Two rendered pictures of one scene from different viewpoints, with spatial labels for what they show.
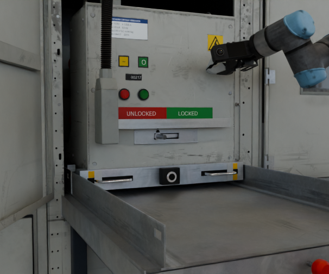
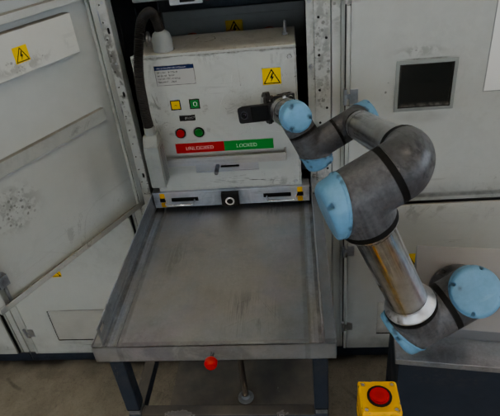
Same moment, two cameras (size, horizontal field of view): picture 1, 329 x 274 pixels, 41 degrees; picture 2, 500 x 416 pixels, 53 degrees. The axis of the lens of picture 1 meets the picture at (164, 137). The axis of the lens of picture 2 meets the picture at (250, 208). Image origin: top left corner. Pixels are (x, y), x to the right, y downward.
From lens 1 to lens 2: 109 cm
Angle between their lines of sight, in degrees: 41
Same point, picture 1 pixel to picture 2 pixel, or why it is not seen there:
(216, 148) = (280, 173)
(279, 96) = not seen: hidden behind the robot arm
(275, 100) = not seen: hidden behind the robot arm
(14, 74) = (73, 142)
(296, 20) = (283, 119)
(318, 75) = (314, 166)
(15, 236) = (120, 229)
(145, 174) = (209, 196)
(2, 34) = (49, 125)
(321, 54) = (323, 142)
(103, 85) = (145, 144)
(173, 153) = (235, 178)
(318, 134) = not seen: hidden behind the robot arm
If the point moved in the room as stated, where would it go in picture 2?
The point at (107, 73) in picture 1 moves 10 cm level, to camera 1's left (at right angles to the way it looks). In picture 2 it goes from (148, 133) to (122, 129)
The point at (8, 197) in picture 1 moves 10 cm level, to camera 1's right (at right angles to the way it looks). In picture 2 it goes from (87, 227) to (110, 233)
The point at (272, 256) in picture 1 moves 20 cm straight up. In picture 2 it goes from (181, 347) to (166, 288)
